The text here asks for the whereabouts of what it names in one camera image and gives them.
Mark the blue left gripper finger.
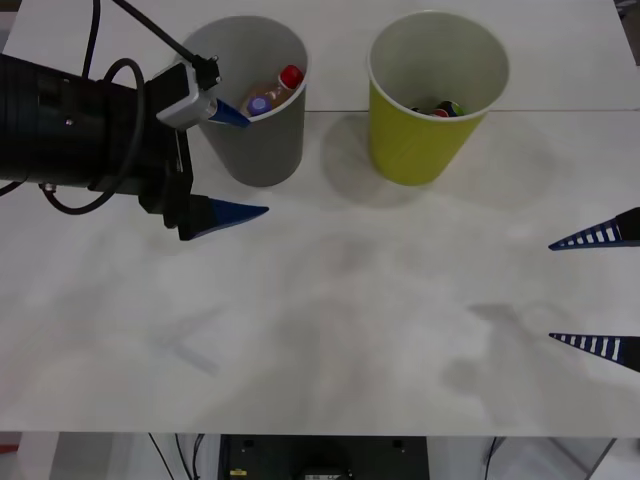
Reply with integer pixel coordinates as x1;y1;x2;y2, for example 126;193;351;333
208;97;252;129
177;193;270;243

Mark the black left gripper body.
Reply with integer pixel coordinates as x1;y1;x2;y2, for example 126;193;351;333
107;89;196;230

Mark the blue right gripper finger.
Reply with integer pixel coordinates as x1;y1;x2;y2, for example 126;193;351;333
547;205;640;252
548;332;640;374

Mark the silver-topped drink can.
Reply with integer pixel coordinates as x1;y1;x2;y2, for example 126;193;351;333
430;99;467;119

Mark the black robot base box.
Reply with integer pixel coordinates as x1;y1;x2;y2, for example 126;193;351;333
219;434;429;480

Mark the purple-capped plastic bottle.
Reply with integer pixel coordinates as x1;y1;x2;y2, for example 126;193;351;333
240;94;274;119

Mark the grey plastic waste bin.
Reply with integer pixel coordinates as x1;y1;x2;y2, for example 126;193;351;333
180;14;313;189

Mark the red-capped plastic bottle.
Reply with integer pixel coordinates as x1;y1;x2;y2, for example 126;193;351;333
246;64;306;114

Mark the yellow-green plastic waste bin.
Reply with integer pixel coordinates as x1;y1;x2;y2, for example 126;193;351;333
367;10;511;188

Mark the black cable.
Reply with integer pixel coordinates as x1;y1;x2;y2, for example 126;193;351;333
191;433;206;480
147;433;174;480
173;433;192;480

